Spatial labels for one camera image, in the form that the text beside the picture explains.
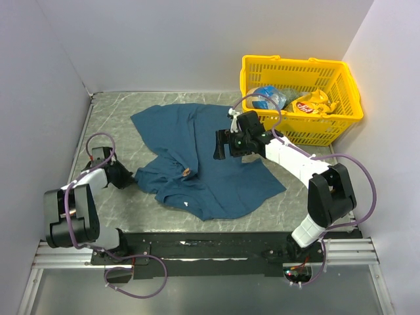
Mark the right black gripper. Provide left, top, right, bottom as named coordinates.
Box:
left=213, top=128, right=252, bottom=159

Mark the small round brooch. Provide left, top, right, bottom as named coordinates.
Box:
left=182, top=168, right=190, bottom=177

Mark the blue clear plastic package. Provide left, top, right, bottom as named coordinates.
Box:
left=245, top=85, right=287, bottom=110

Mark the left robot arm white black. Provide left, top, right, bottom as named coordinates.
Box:
left=43, top=146, right=135, bottom=264

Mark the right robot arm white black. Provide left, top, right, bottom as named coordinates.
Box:
left=213, top=109, right=356, bottom=262

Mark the yellow plastic basket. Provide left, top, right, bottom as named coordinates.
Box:
left=240, top=55, right=364, bottom=146

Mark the blue t-shirt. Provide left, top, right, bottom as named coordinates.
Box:
left=131, top=103, right=286, bottom=221

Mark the yellow chips bag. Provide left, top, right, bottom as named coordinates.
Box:
left=285, top=89, right=339, bottom=115

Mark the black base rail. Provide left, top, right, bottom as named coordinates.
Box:
left=88, top=229, right=362, bottom=280

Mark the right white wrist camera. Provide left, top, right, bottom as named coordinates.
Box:
left=228, top=108, right=242, bottom=133

